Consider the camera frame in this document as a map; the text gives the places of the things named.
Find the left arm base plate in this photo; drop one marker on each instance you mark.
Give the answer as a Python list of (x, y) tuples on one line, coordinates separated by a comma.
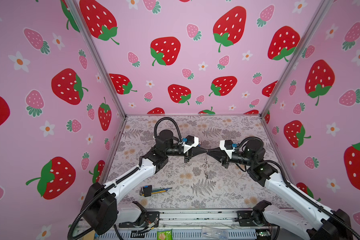
[(143, 221)]

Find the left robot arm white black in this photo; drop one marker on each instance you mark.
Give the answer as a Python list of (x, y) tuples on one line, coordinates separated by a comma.
[(100, 210)]

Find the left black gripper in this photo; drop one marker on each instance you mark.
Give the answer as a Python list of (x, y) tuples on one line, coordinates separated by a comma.
[(196, 151)]

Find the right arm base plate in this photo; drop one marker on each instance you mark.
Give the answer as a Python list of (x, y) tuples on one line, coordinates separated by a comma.
[(252, 218)]

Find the green packet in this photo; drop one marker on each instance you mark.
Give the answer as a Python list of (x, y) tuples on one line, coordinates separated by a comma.
[(165, 235)]

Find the clear plastic bag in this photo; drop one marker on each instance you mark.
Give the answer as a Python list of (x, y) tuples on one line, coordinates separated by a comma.
[(214, 233)]

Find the aluminium rail frame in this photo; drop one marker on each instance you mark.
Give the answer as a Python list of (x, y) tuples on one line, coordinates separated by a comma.
[(187, 224)]

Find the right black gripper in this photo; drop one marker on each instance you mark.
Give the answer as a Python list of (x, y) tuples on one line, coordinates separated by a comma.
[(225, 160)]

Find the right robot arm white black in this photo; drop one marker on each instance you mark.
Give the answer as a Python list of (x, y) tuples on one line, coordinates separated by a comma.
[(317, 221)]

